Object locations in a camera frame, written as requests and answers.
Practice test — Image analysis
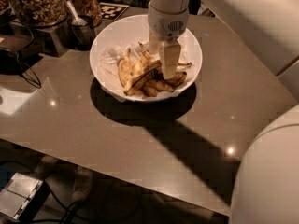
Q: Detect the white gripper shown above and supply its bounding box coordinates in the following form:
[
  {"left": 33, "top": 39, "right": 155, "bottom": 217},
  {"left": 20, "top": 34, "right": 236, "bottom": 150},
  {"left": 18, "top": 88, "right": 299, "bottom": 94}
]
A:
[{"left": 148, "top": 3, "right": 189, "bottom": 79}]

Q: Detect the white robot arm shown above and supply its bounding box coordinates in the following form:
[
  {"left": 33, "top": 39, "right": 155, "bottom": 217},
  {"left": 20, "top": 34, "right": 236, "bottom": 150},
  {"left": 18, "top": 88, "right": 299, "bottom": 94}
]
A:
[{"left": 148, "top": 0, "right": 299, "bottom": 224}]

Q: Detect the back thin banana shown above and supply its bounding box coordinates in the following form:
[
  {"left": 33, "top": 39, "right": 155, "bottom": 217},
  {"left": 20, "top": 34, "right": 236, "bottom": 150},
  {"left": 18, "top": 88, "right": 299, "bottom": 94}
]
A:
[{"left": 132, "top": 43, "right": 154, "bottom": 75}]

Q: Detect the right small banana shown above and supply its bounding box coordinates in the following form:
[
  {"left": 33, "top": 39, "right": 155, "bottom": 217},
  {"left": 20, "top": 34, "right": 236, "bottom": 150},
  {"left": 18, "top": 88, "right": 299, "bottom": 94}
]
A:
[{"left": 165, "top": 72, "right": 187, "bottom": 87}]

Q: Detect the small banana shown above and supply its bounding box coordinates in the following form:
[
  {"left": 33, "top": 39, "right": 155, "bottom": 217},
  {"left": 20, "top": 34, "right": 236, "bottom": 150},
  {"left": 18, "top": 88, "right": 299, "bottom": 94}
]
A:
[
  {"left": 165, "top": 72, "right": 187, "bottom": 87},
  {"left": 142, "top": 86, "right": 159, "bottom": 97}
]

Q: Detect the lower middle banana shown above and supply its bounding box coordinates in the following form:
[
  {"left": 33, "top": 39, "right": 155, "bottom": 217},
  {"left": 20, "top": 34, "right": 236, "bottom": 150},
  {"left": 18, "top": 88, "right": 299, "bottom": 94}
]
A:
[{"left": 148, "top": 79, "right": 175, "bottom": 92}]

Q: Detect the left upright banana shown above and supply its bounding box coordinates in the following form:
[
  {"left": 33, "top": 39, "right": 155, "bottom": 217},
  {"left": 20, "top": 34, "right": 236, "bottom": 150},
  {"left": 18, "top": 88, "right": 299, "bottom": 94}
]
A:
[{"left": 118, "top": 49, "right": 131, "bottom": 86}]

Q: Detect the bottom small banana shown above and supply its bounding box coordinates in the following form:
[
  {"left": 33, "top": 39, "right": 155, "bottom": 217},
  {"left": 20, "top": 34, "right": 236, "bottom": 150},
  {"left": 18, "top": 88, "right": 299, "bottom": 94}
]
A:
[{"left": 142, "top": 86, "right": 159, "bottom": 97}]

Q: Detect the white bowl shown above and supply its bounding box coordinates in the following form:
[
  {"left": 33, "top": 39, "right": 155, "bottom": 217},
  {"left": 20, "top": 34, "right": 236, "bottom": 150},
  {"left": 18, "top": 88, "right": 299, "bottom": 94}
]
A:
[{"left": 90, "top": 15, "right": 203, "bottom": 103}]

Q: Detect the white paper bowl liner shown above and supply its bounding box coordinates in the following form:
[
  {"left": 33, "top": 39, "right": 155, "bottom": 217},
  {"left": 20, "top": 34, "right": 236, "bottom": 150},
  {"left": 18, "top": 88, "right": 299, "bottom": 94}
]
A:
[{"left": 95, "top": 42, "right": 200, "bottom": 103}]

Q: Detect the black white fiducial marker card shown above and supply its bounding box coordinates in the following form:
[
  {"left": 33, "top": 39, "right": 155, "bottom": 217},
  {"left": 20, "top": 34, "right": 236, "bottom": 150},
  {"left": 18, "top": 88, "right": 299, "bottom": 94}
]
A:
[{"left": 99, "top": 2, "right": 129, "bottom": 21}]

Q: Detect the dark cup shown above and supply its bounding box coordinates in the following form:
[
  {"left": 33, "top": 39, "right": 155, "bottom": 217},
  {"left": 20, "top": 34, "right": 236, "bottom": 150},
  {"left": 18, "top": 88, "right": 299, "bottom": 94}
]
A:
[{"left": 67, "top": 15, "right": 95, "bottom": 51}]

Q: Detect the white plastic spoon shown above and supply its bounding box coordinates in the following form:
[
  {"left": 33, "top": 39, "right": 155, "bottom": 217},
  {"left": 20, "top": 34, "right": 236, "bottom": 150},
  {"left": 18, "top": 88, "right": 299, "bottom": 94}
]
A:
[{"left": 64, "top": 0, "right": 87, "bottom": 26}]

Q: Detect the small glass granola jar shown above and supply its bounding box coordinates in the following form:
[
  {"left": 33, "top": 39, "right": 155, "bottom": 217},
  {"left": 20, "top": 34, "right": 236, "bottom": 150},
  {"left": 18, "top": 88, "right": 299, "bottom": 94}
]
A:
[{"left": 72, "top": 0, "right": 102, "bottom": 27}]

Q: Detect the metal stand block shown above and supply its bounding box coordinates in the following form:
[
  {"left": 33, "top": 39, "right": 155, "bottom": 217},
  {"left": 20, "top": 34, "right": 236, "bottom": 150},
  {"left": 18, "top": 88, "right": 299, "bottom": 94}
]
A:
[{"left": 9, "top": 20, "right": 70, "bottom": 57}]

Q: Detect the large glass nut jar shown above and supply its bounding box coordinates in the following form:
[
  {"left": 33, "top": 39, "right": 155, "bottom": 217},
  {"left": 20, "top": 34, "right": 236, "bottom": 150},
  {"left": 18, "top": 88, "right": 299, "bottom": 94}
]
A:
[{"left": 10, "top": 0, "right": 67, "bottom": 28}]

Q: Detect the silver box on floor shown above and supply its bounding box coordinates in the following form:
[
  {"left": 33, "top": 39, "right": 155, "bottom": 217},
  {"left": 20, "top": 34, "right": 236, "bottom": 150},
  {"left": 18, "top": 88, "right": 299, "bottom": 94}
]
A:
[{"left": 0, "top": 173, "right": 50, "bottom": 222}]

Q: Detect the black device with cable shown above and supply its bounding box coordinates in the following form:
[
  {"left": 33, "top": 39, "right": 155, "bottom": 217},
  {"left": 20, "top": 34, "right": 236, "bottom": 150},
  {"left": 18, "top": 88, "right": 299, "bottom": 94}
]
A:
[{"left": 0, "top": 22, "right": 42, "bottom": 89}]

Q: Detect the black floor cable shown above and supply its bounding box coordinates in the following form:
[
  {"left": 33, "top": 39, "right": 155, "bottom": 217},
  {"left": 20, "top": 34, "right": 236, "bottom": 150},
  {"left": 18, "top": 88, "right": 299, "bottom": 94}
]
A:
[{"left": 0, "top": 161, "right": 144, "bottom": 224}]

